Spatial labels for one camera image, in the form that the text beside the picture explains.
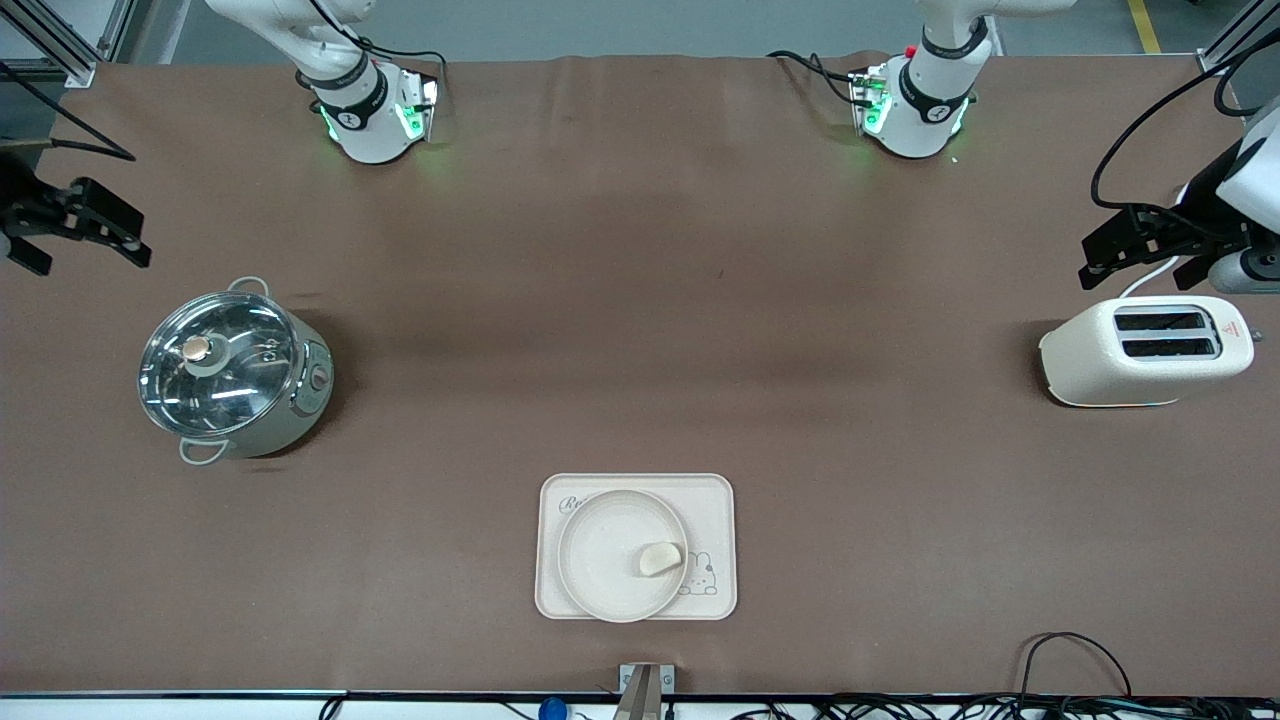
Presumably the white steamed bun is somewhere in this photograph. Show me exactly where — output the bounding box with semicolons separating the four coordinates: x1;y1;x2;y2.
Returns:
638;541;687;579

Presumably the cream round plate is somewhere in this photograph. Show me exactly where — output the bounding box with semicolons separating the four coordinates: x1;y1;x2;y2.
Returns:
557;489;690;624

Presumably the cream two-slot toaster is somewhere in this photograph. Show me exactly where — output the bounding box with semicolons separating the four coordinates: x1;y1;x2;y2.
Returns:
1038;294;1257;409

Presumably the glass pot lid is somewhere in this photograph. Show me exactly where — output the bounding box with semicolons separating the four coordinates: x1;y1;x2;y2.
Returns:
138;291;305;440

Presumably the silver electric cooking pot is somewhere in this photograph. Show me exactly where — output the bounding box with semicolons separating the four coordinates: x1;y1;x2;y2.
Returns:
138;277;336;467

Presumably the cream rabbit print tray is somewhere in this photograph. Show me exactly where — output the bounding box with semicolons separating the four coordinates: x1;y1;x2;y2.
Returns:
534;473;739;622

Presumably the brown table cover sheet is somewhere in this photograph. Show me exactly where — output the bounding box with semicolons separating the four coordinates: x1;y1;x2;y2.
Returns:
0;52;1280;699

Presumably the white toaster cable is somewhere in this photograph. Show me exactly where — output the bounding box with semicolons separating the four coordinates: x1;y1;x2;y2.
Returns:
1117;255;1183;300

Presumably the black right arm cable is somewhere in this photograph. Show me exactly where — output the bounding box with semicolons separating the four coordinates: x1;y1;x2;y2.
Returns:
0;60;137;163

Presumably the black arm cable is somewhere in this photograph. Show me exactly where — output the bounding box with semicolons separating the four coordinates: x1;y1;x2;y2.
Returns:
1089;28;1280;211
0;60;137;163

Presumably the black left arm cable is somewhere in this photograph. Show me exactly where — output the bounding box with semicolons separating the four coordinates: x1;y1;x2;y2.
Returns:
1089;28;1280;211

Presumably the aluminium frame profile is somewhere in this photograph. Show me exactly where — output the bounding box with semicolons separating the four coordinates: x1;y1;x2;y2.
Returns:
1195;0;1280;77
0;0;137;90

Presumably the black right base cable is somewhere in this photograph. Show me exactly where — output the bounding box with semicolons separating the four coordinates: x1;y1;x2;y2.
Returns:
308;0;449;99

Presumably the black base cable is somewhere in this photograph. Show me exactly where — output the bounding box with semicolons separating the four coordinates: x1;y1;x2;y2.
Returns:
767;49;864;107
308;0;449;99

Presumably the black left base cable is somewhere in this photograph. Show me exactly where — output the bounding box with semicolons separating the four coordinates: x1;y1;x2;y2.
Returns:
767;49;864;107

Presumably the black looped cable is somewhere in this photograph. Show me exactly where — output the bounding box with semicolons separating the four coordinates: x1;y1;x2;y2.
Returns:
1014;631;1137;701

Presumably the black cable bundle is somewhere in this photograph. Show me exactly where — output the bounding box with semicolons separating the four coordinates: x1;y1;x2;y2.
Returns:
728;692;1280;720

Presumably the metal mounting bracket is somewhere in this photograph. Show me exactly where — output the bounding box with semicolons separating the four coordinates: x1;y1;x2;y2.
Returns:
612;663;677;720

